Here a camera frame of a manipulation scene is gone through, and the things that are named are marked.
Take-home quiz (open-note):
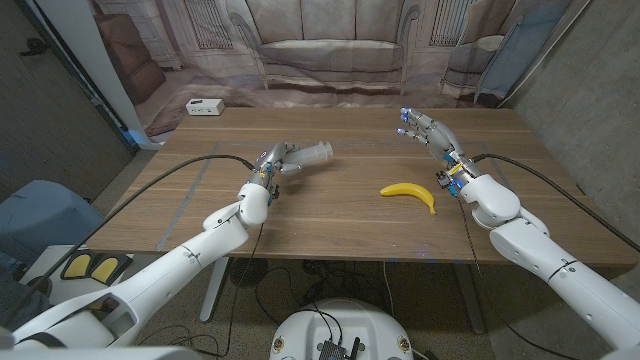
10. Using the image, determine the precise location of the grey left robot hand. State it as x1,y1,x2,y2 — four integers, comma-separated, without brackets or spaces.
247,141,306,199

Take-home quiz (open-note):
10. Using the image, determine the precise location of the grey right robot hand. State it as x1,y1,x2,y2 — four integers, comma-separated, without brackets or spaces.
397,106,485,197

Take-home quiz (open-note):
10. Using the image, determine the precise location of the large clear plastic syringe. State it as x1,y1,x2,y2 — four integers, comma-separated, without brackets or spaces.
284,141,335,167

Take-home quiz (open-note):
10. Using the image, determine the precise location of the yellow toy banana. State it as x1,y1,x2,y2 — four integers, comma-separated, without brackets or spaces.
379,182,437,217

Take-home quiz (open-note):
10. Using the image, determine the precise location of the grey tape outline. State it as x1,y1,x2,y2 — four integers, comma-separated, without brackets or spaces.
157,141,557,262

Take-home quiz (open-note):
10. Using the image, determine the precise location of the white power box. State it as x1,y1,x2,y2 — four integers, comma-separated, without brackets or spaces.
185,98,225,117

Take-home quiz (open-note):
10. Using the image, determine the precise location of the black round floor fan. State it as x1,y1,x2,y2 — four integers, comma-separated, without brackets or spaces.
229,257,269,289

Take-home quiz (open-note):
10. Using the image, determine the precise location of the printed sofa room backdrop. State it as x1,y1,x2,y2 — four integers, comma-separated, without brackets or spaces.
89,0,591,139

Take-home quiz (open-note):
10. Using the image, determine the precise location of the white table leg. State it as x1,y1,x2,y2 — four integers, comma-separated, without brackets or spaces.
199,257,230,324

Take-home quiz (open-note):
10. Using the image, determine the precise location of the grey table leg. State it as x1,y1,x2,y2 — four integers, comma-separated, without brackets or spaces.
454,262,487,335

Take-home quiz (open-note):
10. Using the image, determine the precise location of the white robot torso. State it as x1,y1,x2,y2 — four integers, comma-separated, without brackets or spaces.
269,298,415,360

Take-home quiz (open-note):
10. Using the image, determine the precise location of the white floor platform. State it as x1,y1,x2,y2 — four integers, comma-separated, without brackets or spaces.
19,244,151,307

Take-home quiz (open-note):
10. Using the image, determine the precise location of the white upright panel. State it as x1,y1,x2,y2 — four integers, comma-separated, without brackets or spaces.
34,0,162,151

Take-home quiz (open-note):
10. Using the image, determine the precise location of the black and yellow foot pedal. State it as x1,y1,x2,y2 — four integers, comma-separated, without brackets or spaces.
59,251,134,286

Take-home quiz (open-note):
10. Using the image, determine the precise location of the blue-grey upholstered seat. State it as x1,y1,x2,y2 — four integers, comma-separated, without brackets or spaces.
0,179,105,264

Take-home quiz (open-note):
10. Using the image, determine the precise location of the black shoe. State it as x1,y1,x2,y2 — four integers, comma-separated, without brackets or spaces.
27,276,54,297

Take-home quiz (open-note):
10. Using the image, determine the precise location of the person's leg in jeans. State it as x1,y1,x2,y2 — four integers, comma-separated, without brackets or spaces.
0,259,51,331

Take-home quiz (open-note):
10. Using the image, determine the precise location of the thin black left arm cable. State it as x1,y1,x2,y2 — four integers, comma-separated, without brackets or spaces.
199,197,276,359

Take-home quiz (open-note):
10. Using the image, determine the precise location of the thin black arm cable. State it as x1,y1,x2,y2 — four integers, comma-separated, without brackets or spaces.
199,197,276,359
455,196,581,360

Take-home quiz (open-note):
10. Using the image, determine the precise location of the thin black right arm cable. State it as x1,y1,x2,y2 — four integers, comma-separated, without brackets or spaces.
455,196,581,360

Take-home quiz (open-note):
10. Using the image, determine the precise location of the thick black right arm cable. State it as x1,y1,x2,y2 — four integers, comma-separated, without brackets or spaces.
471,152,640,254

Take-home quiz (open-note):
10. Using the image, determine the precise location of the black floor cable bundle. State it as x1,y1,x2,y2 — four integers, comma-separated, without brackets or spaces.
252,258,396,326

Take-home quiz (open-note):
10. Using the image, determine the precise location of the white floor cable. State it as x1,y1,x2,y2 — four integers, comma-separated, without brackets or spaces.
382,260,396,319

